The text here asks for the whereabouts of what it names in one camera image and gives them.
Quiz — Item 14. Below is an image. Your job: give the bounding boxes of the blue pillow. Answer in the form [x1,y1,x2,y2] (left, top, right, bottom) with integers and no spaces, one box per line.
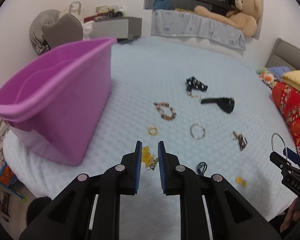
[268,66,290,82]

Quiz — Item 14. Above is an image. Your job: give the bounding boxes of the white tote bag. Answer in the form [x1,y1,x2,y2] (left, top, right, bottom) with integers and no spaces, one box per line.
[64,1,83,16]

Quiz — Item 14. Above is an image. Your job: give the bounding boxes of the black cord loop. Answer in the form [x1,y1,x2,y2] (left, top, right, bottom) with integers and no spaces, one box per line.
[196,161,208,177]

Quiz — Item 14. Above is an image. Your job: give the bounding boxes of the black polka dot lanyard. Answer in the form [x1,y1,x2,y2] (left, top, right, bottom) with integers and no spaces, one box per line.
[185,76,209,97]

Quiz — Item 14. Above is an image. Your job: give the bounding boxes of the toy truck on desk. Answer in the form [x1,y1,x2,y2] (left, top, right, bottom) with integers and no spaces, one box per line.
[106,9,124,18]

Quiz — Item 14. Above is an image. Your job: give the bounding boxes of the grey desk drawer unit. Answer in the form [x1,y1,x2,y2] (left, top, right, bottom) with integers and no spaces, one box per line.
[88,17,142,40]

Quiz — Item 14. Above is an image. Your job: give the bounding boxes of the black wrist watch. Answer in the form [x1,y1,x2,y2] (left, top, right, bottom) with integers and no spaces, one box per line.
[200,97,235,114]

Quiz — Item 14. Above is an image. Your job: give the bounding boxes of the large silver ring bangle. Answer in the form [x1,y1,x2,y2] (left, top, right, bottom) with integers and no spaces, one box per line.
[270,132,289,159]

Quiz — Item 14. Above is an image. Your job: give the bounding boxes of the small yellow charm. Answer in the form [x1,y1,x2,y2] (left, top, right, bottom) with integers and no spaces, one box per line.
[236,176,247,187]

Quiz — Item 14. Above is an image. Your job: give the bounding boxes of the light blue bed blanket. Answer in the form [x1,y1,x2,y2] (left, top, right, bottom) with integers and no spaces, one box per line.
[2,36,299,240]

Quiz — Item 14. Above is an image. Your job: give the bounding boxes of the purple plastic tub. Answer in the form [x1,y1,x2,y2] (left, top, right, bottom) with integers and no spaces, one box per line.
[0,37,116,166]

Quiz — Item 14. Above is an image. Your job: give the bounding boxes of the blue patterned window blanket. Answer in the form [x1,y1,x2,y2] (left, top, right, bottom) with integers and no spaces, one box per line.
[151,9,246,51]

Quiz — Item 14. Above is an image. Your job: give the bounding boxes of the grey upholstered headboard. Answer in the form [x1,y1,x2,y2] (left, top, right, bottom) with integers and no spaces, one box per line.
[266,38,300,71]

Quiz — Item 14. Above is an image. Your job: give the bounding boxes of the brown leather cord bracelet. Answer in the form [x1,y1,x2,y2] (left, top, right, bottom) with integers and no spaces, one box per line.
[232,130,248,152]

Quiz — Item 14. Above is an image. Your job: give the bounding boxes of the grey chair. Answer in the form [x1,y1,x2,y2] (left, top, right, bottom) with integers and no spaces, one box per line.
[42,14,83,49]

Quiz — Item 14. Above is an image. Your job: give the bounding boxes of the red floral quilt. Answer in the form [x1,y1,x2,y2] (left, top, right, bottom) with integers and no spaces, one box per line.
[272,82,300,155]

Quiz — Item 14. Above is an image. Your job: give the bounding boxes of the multicolour beaded bracelet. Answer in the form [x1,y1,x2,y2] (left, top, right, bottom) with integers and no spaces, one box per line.
[153,101,178,121]

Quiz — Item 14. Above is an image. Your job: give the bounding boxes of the small plush toy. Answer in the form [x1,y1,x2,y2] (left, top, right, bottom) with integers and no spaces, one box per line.
[256,67,278,90]

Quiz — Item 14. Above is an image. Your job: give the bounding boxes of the large tan teddy bear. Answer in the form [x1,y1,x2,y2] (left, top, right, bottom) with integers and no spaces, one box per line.
[194,0,262,37]

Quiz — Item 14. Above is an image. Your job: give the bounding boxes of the orange blue laundry basket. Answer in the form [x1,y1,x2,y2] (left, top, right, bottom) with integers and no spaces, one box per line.
[0,162,27,202]

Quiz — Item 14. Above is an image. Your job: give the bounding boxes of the yellow folded blanket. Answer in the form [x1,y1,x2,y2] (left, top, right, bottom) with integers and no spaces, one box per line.
[281,70,300,91]

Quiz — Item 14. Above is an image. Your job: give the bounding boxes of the blue plush toy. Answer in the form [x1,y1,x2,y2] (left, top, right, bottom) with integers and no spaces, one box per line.
[153,0,171,10]

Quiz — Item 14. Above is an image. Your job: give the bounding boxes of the white plastic bag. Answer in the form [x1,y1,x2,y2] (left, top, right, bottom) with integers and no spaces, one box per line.
[82,21,94,40]

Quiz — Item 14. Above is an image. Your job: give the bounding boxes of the grey garment on chair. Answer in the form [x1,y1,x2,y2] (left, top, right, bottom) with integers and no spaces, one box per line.
[29,9,61,55]

